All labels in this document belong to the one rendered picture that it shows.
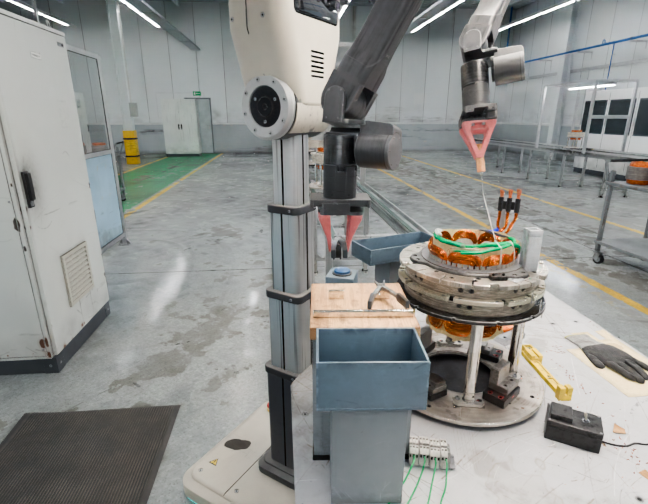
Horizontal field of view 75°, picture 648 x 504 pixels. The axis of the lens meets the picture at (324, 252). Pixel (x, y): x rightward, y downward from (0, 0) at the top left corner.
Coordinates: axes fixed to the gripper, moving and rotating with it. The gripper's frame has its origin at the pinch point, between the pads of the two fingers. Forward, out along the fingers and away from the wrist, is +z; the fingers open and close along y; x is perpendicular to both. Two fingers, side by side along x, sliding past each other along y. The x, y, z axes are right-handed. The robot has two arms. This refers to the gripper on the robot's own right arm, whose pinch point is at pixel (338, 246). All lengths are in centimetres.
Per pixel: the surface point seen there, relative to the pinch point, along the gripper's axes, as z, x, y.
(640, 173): 28, 298, 289
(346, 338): 13.7, -8.6, 1.1
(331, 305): 12.0, 0.7, -1.1
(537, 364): 40, 21, 54
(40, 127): -13, 172, -152
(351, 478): 34.6, -17.9, 1.7
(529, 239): 1.8, 10.0, 40.1
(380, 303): 11.9, 1.3, 8.4
